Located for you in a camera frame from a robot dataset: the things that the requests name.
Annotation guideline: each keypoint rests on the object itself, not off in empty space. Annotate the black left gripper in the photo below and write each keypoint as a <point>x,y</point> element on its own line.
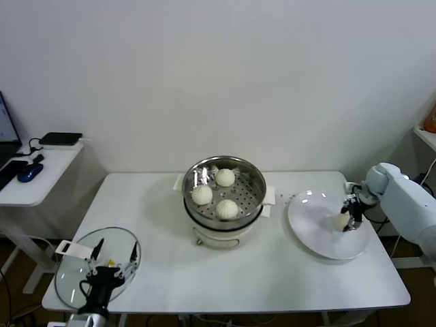
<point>102,284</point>

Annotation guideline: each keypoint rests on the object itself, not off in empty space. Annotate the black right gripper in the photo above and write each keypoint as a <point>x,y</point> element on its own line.
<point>356,208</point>

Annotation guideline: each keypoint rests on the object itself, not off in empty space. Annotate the white steamed baozi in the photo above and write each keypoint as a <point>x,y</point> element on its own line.
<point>225,177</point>
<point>227,209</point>
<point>339,222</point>
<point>201,195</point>

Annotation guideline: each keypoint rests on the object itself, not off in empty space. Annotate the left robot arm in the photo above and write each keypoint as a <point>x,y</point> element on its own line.
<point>90,320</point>

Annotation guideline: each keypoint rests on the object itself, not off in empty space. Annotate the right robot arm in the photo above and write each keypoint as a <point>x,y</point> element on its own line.
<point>402,197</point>

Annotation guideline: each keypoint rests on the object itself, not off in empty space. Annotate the stainless steel steamer basket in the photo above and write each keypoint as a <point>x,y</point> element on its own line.
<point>211,225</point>

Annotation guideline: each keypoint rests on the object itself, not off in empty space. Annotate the white round plate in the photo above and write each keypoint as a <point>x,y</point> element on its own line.
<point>313,225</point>

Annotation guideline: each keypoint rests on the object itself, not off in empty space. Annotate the round glass pot lid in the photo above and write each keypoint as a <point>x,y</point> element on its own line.
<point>68,286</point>

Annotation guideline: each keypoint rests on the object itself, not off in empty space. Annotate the white side desk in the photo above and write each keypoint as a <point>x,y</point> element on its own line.
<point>41,187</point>

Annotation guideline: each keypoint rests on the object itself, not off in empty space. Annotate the white electric cooker pot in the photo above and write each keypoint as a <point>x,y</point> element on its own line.
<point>218,240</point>

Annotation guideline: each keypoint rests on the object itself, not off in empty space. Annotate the white shelf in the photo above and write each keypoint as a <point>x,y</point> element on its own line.
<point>425,138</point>

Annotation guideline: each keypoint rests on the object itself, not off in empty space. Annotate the blue computer mouse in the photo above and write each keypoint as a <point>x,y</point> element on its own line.
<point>30,172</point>

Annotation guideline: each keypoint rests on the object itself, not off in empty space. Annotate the orange object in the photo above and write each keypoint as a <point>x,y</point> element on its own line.
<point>431,122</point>

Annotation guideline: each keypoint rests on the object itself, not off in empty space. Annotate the small black dongle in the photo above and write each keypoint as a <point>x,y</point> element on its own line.
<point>37,158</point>

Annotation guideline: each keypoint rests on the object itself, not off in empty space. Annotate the flat black box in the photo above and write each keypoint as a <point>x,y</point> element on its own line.
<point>61,138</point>

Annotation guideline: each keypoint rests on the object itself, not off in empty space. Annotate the black smartphone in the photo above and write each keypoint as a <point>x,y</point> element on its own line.
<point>10,170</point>

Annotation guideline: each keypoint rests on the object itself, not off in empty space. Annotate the black laptop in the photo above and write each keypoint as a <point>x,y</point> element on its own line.
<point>7,129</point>

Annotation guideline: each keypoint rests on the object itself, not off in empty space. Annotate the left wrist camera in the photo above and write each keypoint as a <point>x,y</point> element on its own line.
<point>58,324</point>

